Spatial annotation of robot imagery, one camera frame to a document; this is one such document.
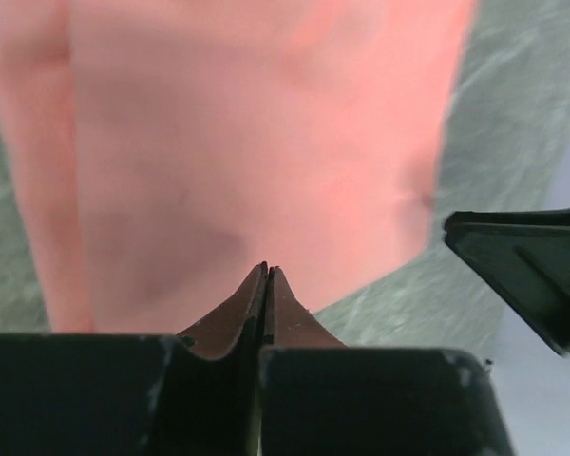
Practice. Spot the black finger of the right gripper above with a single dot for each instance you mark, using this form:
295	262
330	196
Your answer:
525	258

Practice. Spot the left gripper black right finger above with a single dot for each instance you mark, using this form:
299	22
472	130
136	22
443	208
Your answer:
320	397

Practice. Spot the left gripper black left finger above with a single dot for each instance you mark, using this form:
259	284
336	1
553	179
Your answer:
193	393

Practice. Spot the salmon pink t shirt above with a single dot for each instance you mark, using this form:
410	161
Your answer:
159	150

